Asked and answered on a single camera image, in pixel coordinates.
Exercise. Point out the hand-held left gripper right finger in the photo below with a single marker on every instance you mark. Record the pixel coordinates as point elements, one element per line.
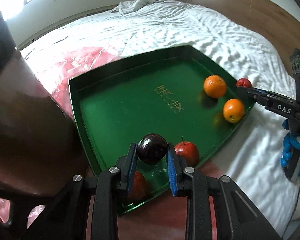
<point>171,172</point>

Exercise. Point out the red apple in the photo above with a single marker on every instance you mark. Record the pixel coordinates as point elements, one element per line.
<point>243,82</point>
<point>139,185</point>
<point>188,153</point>

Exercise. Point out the orange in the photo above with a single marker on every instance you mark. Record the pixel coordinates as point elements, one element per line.
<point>233,110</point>
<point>215,86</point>

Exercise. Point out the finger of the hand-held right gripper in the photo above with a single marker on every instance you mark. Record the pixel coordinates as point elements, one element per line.
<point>252,95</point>
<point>267,94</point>

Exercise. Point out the wooden headboard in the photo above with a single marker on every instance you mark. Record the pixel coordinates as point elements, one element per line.
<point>240,2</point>

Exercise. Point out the green tray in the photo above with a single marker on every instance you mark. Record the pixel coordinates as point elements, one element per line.
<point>130,110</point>

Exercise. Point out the rumpled white quilt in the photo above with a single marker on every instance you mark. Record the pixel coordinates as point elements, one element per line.
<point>140,3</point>

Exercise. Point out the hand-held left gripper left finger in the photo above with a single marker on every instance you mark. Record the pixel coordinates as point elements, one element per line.
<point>131,170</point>

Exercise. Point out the person's right hand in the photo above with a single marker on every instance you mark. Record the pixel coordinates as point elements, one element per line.
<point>286,155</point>

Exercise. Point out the dark plum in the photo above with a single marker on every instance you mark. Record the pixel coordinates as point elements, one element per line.
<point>151,148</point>

